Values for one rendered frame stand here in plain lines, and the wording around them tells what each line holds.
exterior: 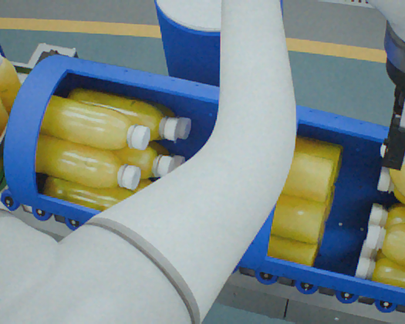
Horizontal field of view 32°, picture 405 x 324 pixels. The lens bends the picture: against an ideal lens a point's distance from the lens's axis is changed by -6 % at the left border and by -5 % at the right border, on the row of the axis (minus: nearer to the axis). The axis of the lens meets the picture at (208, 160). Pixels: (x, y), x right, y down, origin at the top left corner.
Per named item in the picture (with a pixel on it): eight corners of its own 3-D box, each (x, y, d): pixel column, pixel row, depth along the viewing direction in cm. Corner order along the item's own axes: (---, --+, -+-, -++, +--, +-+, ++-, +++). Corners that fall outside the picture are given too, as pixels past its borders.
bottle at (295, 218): (328, 196, 117) (213, 168, 121) (317, 238, 115) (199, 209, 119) (327, 210, 124) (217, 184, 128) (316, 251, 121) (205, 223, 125)
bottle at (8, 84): (0, 106, 163) (-26, 54, 146) (28, 94, 164) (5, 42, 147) (6, 129, 159) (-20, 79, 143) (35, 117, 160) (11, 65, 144)
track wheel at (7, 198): (17, 194, 140) (21, 190, 142) (-2, 188, 141) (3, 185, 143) (17, 214, 142) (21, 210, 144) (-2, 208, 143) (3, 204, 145)
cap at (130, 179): (133, 168, 129) (143, 171, 128) (126, 190, 128) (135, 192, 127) (127, 161, 125) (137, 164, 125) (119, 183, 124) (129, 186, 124)
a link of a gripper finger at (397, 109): (426, 86, 88) (424, 94, 87) (410, 147, 97) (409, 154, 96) (396, 79, 89) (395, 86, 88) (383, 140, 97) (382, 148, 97)
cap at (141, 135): (130, 151, 123) (140, 153, 123) (133, 129, 122) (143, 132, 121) (139, 143, 127) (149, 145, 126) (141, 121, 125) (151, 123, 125)
